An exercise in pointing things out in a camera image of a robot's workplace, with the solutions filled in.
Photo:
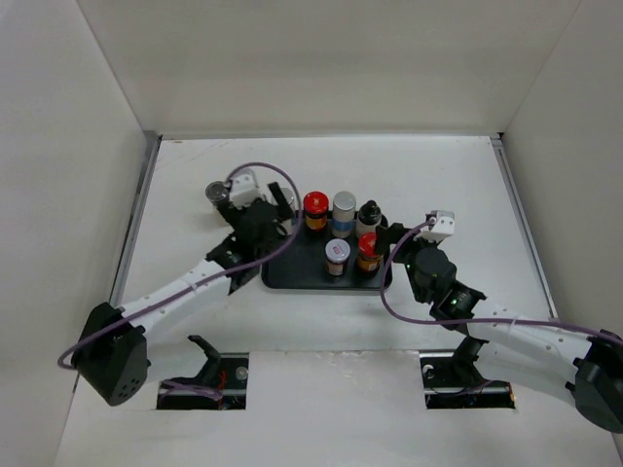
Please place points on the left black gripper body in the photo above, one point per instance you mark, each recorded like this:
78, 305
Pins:
233, 214

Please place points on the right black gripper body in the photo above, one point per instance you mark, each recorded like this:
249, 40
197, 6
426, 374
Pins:
410, 263

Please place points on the black cap white bottle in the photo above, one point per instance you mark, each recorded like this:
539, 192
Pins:
368, 217

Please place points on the red lid jar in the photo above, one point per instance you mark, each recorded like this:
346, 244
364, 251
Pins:
368, 261
316, 207

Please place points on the white lid spice jar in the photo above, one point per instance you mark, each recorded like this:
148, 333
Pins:
337, 252

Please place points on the grey lid salt shaker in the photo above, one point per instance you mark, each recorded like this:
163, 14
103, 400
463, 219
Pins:
218, 194

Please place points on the silver lid blue jar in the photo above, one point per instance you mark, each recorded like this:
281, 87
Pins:
291, 200

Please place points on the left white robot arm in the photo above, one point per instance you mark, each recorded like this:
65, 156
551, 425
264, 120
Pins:
113, 354

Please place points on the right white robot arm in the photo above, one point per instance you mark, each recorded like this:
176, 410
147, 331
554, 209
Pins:
574, 364

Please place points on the black plastic tray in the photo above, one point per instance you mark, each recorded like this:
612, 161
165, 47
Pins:
303, 266

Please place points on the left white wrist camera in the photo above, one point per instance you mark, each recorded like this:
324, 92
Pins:
244, 188

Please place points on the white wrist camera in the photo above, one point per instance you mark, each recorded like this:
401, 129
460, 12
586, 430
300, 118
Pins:
244, 188
440, 225

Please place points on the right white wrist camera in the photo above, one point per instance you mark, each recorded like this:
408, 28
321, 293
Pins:
440, 225

